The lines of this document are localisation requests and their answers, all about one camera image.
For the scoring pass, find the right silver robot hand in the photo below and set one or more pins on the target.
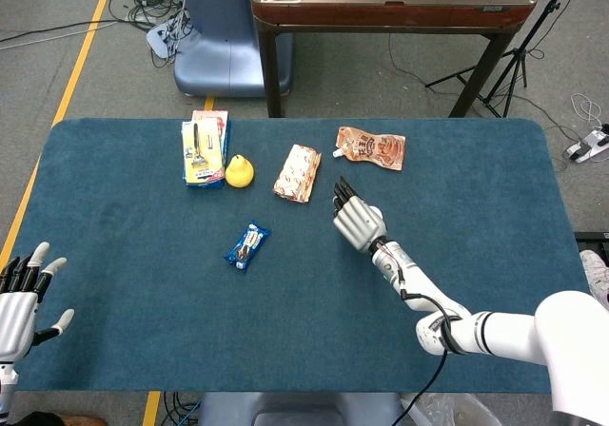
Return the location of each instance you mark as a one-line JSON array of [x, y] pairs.
[[359, 226]]

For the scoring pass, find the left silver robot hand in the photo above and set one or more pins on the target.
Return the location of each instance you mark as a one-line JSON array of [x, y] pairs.
[[16, 321]]

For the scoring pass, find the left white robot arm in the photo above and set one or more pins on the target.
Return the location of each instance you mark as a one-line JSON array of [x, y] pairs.
[[5, 388]]

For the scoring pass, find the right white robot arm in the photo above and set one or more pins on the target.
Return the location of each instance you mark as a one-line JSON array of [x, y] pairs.
[[499, 333]]

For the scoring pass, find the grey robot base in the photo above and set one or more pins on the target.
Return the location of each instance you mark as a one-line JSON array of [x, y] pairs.
[[295, 409]]

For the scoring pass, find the orange spouted drink pouch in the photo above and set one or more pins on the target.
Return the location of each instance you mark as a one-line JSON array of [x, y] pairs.
[[376, 148]]

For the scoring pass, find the white red patterned snack bag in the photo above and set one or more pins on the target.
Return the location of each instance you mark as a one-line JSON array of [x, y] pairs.
[[297, 174]]

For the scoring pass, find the blue cookie packet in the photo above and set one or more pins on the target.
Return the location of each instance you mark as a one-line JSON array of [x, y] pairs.
[[246, 247]]

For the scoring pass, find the yellow pear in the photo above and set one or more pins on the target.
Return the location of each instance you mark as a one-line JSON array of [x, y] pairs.
[[239, 174]]

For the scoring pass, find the razor blister pack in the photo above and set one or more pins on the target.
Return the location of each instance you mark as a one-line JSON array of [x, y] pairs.
[[204, 184], [202, 160]]

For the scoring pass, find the blue table cloth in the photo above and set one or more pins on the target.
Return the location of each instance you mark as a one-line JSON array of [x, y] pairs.
[[190, 326]]

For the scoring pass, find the clear plastic bag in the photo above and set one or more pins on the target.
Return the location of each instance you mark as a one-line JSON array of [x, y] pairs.
[[466, 412]]

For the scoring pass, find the wooden mahjong table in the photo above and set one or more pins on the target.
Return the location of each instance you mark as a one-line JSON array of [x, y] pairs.
[[380, 12]]

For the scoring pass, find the black tripod stand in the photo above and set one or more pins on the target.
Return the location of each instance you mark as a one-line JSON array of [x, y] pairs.
[[518, 52]]

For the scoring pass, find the grey white sneaker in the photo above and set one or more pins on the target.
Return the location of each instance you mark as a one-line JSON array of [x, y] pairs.
[[597, 274]]

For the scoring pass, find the white power strip with plugs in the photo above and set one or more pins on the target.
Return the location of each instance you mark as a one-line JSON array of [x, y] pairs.
[[162, 36]]

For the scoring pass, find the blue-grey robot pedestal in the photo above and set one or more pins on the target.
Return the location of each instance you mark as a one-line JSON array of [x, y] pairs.
[[214, 41]]

